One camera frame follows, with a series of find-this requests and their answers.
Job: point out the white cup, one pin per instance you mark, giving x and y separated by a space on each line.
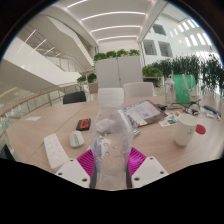
185 131

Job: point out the white chair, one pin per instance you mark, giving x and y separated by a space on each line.
138 90

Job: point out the small green packet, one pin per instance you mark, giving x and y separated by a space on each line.
137 133

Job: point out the white paper sheet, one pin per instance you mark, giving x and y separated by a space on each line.
33 118

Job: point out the green tote bag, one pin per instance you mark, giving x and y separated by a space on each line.
183 88

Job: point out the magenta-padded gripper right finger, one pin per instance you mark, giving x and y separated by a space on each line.
150 171

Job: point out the green plant hedge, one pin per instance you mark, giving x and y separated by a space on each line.
186 68

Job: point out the white sticker sheet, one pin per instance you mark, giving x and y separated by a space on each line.
170 119

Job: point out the clear bottle with white cap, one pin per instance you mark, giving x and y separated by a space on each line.
169 91

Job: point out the black chair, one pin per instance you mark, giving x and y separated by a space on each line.
74 97

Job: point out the ceiling light strips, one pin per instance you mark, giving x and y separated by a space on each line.
113 14

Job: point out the red round coaster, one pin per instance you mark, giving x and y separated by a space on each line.
201 129

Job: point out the glass railing with wooden handrail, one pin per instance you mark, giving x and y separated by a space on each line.
36 98

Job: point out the open printed magazine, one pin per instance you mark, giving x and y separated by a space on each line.
143 111

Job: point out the potted green plants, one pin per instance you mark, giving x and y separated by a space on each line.
91 78

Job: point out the dark chair with red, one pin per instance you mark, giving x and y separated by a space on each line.
5 153

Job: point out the white cabinet with plants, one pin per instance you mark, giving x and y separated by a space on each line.
116 71

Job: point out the red and black small box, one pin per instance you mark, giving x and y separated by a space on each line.
83 124

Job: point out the clear plastic water bottle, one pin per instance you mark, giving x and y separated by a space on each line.
111 140

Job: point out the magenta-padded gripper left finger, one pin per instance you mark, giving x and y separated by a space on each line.
71 173

